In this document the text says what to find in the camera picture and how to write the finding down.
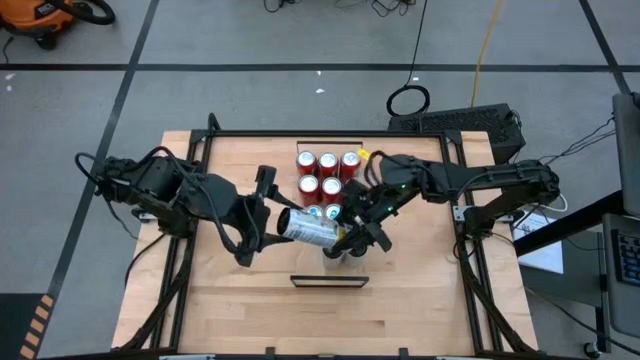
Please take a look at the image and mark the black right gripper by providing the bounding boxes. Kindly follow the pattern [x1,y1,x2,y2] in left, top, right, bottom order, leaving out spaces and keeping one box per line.
[330,178,406,255]

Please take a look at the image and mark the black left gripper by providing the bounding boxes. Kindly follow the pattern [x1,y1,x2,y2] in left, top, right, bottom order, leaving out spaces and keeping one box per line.
[219,165,304,267]

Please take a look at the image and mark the white Celsius can orange print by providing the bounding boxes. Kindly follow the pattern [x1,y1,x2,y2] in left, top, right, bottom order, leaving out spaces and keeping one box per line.
[322,248,347,272]

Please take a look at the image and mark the red cola can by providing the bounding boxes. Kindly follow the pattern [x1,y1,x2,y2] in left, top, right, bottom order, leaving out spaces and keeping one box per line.
[320,175,344,205]
[297,173,321,206]

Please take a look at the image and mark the orange Fanta can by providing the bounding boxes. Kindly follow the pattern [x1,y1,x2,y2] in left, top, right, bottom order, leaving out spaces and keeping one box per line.
[295,149,319,176]
[317,151,340,177]
[339,150,362,180]

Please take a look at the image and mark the white paper sheet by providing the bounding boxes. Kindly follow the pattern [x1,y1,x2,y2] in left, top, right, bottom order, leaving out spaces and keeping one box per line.
[514,212,565,275]

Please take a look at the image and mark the black rig support beam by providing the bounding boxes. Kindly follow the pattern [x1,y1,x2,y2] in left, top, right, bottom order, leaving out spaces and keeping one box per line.
[513,189,626,257]

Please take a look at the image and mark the grey cart top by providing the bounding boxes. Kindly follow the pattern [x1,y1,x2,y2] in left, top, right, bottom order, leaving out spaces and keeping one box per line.
[519,232,609,307]

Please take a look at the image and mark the black orange striped mat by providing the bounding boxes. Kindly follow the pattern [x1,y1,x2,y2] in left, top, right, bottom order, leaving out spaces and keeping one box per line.
[0,293,56,360]

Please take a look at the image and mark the grey laptop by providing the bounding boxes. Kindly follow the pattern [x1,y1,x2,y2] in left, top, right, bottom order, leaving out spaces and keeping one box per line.
[601,91,640,339]

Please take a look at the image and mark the orange shop vacuum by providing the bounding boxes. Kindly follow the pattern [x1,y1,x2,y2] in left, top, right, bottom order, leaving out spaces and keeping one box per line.
[0,0,116,51]

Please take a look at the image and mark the black frame wooden shelf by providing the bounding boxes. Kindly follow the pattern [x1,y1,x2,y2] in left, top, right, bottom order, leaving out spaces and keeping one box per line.
[289,139,370,289]

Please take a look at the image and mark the black aluminium table frame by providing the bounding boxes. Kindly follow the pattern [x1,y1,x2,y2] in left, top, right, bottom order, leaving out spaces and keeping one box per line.
[112,112,539,360]

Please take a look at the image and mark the black cable with coil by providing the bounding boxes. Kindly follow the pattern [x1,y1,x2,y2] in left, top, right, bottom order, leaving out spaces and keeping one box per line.
[385,0,431,119]

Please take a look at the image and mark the white power cable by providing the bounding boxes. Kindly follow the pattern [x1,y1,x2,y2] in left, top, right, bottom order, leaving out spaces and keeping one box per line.
[549,192,570,214]

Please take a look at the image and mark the yellow hanging cable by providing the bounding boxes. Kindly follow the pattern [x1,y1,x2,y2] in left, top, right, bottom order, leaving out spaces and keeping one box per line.
[469,0,504,107]

